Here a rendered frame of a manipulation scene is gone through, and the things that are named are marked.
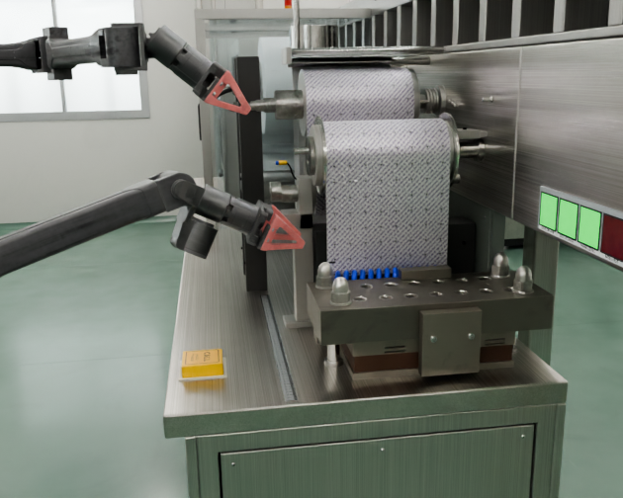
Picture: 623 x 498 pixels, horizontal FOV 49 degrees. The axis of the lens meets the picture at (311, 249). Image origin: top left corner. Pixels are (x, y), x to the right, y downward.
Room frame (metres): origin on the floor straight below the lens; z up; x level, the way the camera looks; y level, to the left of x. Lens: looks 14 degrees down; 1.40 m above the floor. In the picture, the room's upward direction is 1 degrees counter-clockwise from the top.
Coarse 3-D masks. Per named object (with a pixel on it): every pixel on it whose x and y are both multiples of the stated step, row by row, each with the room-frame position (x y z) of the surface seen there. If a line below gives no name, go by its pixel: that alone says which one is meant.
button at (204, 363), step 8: (184, 352) 1.14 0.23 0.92; (192, 352) 1.14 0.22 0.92; (200, 352) 1.14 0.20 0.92; (208, 352) 1.13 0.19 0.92; (216, 352) 1.13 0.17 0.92; (184, 360) 1.10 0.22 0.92; (192, 360) 1.10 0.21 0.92; (200, 360) 1.10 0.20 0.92; (208, 360) 1.10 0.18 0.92; (216, 360) 1.10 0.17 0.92; (184, 368) 1.08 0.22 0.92; (192, 368) 1.08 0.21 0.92; (200, 368) 1.08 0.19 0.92; (208, 368) 1.08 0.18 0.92; (216, 368) 1.08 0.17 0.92; (184, 376) 1.08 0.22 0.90; (192, 376) 1.08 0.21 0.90
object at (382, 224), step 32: (352, 192) 1.25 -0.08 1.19; (384, 192) 1.26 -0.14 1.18; (416, 192) 1.27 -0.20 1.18; (448, 192) 1.28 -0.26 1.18; (352, 224) 1.25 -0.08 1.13; (384, 224) 1.26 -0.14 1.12; (416, 224) 1.27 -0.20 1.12; (352, 256) 1.25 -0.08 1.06; (384, 256) 1.26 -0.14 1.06; (416, 256) 1.27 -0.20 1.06
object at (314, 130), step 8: (312, 128) 1.29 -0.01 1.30; (448, 128) 1.31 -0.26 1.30; (320, 136) 1.26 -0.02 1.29; (320, 144) 1.25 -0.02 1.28; (320, 152) 1.25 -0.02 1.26; (320, 160) 1.25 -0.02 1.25; (320, 168) 1.25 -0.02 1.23; (312, 176) 1.31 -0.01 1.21; (320, 176) 1.26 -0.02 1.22; (312, 184) 1.31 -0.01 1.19
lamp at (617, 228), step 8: (608, 216) 0.89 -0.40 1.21; (608, 224) 0.89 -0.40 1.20; (616, 224) 0.87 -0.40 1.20; (608, 232) 0.89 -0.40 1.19; (616, 232) 0.87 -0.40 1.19; (608, 240) 0.89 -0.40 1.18; (616, 240) 0.87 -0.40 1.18; (608, 248) 0.88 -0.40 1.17; (616, 248) 0.87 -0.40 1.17; (616, 256) 0.86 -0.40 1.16
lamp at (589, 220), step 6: (582, 210) 0.95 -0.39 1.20; (588, 210) 0.94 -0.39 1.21; (582, 216) 0.95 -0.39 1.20; (588, 216) 0.94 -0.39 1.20; (594, 216) 0.92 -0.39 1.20; (582, 222) 0.95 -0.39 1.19; (588, 222) 0.94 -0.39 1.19; (594, 222) 0.92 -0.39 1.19; (582, 228) 0.95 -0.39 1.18; (588, 228) 0.94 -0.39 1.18; (594, 228) 0.92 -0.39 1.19; (582, 234) 0.95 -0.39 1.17; (588, 234) 0.93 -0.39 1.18; (594, 234) 0.92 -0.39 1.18; (582, 240) 0.95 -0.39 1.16; (588, 240) 0.93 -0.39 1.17; (594, 240) 0.92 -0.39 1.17; (594, 246) 0.92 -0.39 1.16
